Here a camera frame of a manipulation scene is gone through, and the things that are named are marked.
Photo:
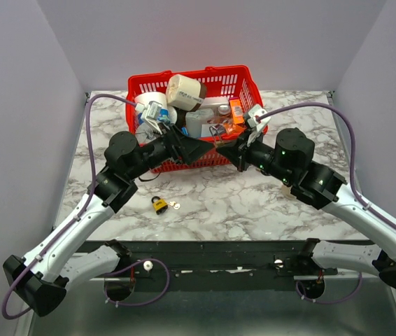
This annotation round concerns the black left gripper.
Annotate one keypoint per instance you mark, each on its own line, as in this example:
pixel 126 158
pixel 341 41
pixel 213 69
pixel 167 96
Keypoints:
pixel 181 148

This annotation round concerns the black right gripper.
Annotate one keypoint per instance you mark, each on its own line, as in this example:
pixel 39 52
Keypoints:
pixel 238 154

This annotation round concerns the small brass padlock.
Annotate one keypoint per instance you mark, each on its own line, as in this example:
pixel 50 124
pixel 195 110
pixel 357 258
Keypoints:
pixel 216 134

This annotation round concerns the small silver keys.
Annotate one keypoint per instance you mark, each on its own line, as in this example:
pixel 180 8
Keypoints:
pixel 174 204

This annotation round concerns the yellow padlock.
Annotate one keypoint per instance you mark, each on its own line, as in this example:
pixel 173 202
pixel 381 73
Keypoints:
pixel 159 205

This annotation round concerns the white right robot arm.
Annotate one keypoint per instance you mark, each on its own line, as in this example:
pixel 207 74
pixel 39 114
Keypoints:
pixel 291 162

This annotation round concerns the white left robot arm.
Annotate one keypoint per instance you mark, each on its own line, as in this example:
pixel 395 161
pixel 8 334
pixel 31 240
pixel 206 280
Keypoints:
pixel 43 276

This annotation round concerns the blue flat box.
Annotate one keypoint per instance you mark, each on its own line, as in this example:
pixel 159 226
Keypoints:
pixel 185 131

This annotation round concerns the orange snack packet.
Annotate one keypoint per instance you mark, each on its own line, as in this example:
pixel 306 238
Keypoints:
pixel 223 126

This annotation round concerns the white marbled container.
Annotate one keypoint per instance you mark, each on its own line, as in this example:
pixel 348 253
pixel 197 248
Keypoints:
pixel 195 119

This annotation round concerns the orange box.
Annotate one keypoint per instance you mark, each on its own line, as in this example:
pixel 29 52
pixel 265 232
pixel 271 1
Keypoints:
pixel 237 111

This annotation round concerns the white blue paper roll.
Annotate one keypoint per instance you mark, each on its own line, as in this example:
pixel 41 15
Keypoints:
pixel 158 97

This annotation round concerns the jar with metal lid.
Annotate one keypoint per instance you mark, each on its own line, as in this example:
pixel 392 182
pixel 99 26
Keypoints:
pixel 224 110

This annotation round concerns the grey wrapped roll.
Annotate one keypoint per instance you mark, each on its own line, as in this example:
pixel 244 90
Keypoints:
pixel 145 134

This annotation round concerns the beige paper roll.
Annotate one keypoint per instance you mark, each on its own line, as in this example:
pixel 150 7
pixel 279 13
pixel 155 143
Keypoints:
pixel 185 93

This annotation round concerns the cream soap pump bottle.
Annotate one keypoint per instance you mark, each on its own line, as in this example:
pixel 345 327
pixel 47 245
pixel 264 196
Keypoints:
pixel 286 191

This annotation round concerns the red plastic shopping basket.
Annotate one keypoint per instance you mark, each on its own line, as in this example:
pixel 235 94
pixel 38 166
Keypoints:
pixel 233 82

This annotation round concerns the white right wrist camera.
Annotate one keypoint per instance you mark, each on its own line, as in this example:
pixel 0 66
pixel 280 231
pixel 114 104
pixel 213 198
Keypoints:
pixel 256 119

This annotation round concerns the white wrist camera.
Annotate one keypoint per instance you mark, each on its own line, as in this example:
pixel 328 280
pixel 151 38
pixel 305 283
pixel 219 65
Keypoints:
pixel 149 114
pixel 256 119

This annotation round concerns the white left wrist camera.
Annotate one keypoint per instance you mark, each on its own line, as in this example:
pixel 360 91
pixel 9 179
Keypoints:
pixel 149 114

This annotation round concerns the black mounting base rail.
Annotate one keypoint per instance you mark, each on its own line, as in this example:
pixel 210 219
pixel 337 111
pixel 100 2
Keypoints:
pixel 191 266

